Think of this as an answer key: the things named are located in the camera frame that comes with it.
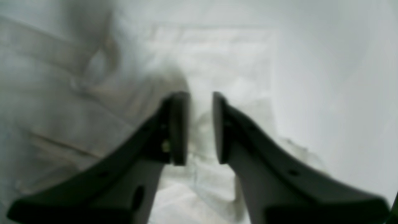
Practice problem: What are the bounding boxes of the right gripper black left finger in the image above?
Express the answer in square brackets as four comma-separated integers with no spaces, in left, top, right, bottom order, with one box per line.
[7,92,190,224]

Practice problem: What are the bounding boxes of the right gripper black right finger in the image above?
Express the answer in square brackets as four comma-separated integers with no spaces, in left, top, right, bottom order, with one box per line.
[213,92,391,224]

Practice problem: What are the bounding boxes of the white printed T-shirt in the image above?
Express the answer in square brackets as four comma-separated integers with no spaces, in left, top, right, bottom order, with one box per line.
[1,0,329,224]

